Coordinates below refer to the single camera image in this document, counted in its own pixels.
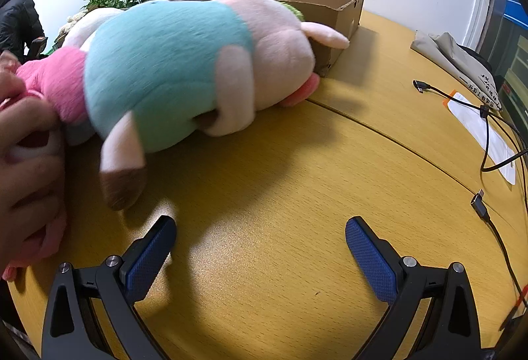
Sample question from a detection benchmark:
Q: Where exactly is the cardboard box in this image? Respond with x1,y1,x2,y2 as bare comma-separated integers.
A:
156,0,366,78

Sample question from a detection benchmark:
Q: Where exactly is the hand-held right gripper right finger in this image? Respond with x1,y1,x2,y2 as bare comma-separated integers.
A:
345,215,483,360

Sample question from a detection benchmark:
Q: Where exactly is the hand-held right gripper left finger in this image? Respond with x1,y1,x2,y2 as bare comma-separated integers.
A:
41,215,178,360

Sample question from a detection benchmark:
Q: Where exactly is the person's left hand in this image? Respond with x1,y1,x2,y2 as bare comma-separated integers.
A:
0,50,67,274

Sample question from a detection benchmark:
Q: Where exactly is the black office chair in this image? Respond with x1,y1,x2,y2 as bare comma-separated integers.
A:
25,36,49,57

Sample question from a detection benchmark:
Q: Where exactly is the pig plush toy teal shirt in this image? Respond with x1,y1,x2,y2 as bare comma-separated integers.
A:
82,0,351,211

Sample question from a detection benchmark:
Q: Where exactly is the black cable flat plug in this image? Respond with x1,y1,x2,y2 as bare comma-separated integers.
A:
471,189,528,331

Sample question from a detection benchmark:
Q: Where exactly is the grey cloth bag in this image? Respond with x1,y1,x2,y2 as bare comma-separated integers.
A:
410,30,505,113

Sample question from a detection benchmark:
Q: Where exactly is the green plush toy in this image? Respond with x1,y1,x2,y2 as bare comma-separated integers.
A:
280,0,306,20

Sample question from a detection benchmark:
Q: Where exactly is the pink plush toy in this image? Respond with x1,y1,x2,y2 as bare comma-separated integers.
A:
0,47,89,282

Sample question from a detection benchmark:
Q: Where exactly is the white plush toy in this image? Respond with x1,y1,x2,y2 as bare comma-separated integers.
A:
62,7,124,51

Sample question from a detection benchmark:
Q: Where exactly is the beige plush toy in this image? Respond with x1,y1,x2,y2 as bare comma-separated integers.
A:
58,11,88,40

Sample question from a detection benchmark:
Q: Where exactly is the black forked cable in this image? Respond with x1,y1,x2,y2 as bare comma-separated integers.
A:
413,80,528,174

